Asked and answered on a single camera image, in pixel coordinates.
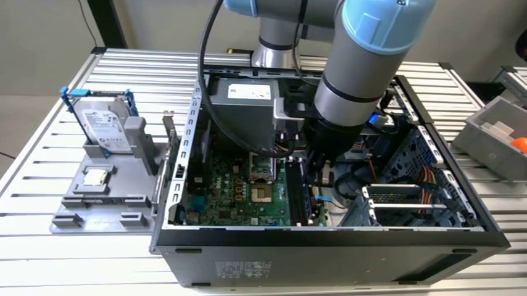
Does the RAM stick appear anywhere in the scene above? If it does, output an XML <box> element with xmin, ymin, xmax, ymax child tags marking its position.
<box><xmin>69</xmin><ymin>199</ymin><xmax>142</xmax><ymax>207</ymax></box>
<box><xmin>298</xmin><ymin>158</ymin><xmax>316</xmax><ymax>224</ymax></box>

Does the black RAM slot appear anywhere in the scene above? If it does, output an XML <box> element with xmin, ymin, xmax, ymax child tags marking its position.
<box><xmin>286</xmin><ymin>156</ymin><xmax>297</xmax><ymax>226</ymax></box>
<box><xmin>290</xmin><ymin>156</ymin><xmax>302</xmax><ymax>226</ymax></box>
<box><xmin>296</xmin><ymin>156</ymin><xmax>308</xmax><ymax>226</ymax></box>

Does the grey power supply unit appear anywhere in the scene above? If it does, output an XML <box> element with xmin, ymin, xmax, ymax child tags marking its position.
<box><xmin>201</xmin><ymin>76</ymin><xmax>282</xmax><ymax>157</ymax></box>

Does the CPU socket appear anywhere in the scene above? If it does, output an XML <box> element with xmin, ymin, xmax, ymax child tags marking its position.
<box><xmin>250</xmin><ymin>183</ymin><xmax>274</xmax><ymax>204</ymax></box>

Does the grey disk bay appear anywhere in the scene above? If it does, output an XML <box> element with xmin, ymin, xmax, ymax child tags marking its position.
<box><xmin>341</xmin><ymin>183</ymin><xmax>449</xmax><ymax>228</ymax></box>

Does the green motherboard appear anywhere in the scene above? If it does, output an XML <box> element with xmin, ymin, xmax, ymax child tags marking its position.
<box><xmin>180</xmin><ymin>154</ymin><xmax>329</xmax><ymax>228</ymax></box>

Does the grey plastic bin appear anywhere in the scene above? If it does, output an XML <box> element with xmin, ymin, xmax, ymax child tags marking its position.
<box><xmin>450</xmin><ymin>95</ymin><xmax>527</xmax><ymax>184</ymax></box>

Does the white block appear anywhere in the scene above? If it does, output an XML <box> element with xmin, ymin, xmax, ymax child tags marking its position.
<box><xmin>478</xmin><ymin>121</ymin><xmax>515</xmax><ymax>139</ymax></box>

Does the black open PC case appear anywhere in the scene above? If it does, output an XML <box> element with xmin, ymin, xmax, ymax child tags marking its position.
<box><xmin>146</xmin><ymin>63</ymin><xmax>511</xmax><ymax>289</ymax></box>

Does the orange ball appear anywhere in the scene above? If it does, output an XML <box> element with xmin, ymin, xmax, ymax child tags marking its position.
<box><xmin>508</xmin><ymin>137</ymin><xmax>527</xmax><ymax>155</ymax></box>

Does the grey parts rack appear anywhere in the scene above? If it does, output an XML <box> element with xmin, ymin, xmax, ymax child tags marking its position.
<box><xmin>48</xmin><ymin>118</ymin><xmax>173</xmax><ymax>238</ymax></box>

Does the silver hard disk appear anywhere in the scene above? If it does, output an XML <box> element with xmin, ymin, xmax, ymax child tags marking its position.
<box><xmin>73</xmin><ymin>101</ymin><xmax>134</xmax><ymax>155</ymax></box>

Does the silver CPU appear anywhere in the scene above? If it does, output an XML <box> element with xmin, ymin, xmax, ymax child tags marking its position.
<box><xmin>81</xmin><ymin>170</ymin><xmax>110</xmax><ymax>187</ymax></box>

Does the blue disk carrier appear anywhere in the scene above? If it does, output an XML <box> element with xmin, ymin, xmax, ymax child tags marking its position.
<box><xmin>58</xmin><ymin>88</ymin><xmax>138</xmax><ymax>158</ymax></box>

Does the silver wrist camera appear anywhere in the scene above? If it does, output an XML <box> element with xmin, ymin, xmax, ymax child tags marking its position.
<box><xmin>273</xmin><ymin>97</ymin><xmax>308</xmax><ymax>121</ymax></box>

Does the thin wire locking lever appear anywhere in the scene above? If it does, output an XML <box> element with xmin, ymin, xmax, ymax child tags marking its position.
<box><xmin>270</xmin><ymin>154</ymin><xmax>285</xmax><ymax>184</ymax></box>

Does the metal socket cover frame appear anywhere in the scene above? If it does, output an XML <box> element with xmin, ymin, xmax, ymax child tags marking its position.
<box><xmin>248</xmin><ymin>152</ymin><xmax>276</xmax><ymax>184</ymax></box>

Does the orange yellow wire bundle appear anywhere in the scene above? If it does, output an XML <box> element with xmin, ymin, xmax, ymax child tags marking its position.
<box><xmin>413</xmin><ymin>166</ymin><xmax>437</xmax><ymax>216</ymax></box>

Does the graphics card with metal bracket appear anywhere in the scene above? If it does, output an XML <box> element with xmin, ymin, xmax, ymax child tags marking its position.
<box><xmin>152</xmin><ymin>111</ymin><xmax>182</xmax><ymax>213</ymax></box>

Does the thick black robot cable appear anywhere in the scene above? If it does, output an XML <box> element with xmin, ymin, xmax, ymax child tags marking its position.
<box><xmin>197</xmin><ymin>0</ymin><xmax>308</xmax><ymax>158</ymax></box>

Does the black vertical post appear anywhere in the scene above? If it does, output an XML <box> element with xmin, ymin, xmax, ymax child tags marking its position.
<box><xmin>85</xmin><ymin>0</ymin><xmax>126</xmax><ymax>49</ymax></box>

